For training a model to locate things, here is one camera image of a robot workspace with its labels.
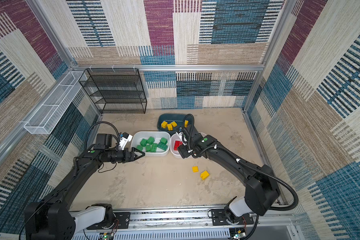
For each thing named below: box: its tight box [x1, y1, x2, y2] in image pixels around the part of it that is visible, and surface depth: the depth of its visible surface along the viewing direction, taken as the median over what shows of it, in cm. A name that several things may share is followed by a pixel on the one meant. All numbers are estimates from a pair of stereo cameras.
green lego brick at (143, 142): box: [140, 138, 148, 147], surface depth 101 cm
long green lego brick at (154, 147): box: [150, 143, 158, 153], surface depth 99 cm
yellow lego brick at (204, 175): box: [200, 170, 210, 180], surface depth 87 cm
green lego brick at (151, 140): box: [147, 136, 155, 145], surface depth 104 cm
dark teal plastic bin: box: [157, 113, 194, 135], surface depth 112 cm
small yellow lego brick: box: [192, 166, 199, 173], surface depth 91 cm
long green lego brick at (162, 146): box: [157, 142, 168, 151], surface depth 101 cm
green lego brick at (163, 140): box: [160, 137, 168, 145], surface depth 102 cm
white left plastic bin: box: [130, 131, 171, 157], surface depth 102 cm
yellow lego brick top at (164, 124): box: [161, 120, 168, 129], surface depth 110 cm
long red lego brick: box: [174, 140, 181, 151], surface depth 101 cm
